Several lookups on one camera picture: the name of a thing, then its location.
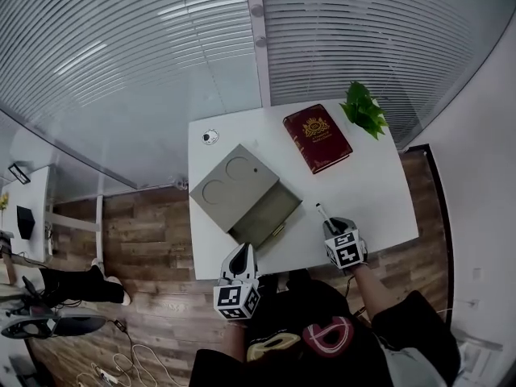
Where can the white marker pen black cap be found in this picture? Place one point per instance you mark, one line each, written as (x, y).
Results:
(322, 211)

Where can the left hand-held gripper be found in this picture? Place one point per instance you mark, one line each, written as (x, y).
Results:
(235, 298)

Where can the yellow flower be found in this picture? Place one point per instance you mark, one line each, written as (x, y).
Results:
(4, 201)

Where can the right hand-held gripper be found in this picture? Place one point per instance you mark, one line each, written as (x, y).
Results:
(346, 250)

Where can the small round white disc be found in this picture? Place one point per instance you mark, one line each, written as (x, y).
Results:
(210, 137)

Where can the black desk holder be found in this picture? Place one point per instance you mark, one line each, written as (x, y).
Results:
(25, 222)

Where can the white table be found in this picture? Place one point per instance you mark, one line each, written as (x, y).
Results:
(375, 192)

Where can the white side desk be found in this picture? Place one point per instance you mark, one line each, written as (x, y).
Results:
(34, 192)

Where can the person's black printed shirt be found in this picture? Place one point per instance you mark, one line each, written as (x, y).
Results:
(322, 337)

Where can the green potted plant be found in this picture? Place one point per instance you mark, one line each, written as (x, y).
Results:
(364, 109)

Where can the grey box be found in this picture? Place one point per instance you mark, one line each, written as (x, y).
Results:
(238, 188)

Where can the red hardcover book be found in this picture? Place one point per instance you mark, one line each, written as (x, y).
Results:
(318, 137)

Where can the black office chair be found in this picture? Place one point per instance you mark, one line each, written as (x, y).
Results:
(68, 325)

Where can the person's right forearm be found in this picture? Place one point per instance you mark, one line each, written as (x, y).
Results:
(371, 292)

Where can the round metal door fitting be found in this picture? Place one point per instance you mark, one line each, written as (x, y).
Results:
(261, 41)
(256, 9)

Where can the person's left forearm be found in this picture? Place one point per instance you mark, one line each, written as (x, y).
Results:
(235, 341)

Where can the white power strip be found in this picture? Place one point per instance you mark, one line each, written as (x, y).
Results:
(106, 375)

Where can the black picture frame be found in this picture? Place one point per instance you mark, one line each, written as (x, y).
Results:
(19, 173)

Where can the black power adapter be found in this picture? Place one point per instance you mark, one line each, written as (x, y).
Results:
(120, 325)

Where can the metal floor door clamp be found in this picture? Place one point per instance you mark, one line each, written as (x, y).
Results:
(179, 183)

